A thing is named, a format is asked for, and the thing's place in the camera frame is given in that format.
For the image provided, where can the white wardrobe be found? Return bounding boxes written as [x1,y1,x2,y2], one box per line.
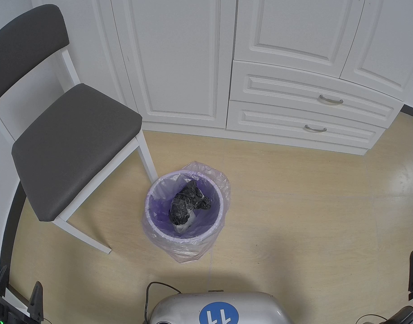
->
[27,0,413,156]

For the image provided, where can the white trash bin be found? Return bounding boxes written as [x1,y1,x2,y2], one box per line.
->
[144,170,226,245]

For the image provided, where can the black plastic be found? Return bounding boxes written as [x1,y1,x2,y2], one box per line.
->
[169,180,212,225]

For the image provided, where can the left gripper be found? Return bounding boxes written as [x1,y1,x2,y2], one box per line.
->
[0,265,44,324]

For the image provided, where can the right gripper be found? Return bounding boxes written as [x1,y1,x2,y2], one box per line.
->
[392,250,413,324]

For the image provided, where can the white printed wrapper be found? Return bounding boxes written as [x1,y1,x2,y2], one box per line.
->
[174,211,197,234]

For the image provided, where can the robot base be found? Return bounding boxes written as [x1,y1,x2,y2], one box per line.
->
[149,292,293,324]

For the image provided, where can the thin black cable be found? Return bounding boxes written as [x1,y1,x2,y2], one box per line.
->
[357,313,396,324]

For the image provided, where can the purple plastic bag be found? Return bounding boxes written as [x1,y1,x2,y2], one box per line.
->
[141,161,231,263]

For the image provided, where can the white chair grey cushions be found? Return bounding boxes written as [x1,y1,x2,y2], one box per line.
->
[0,4,158,254]

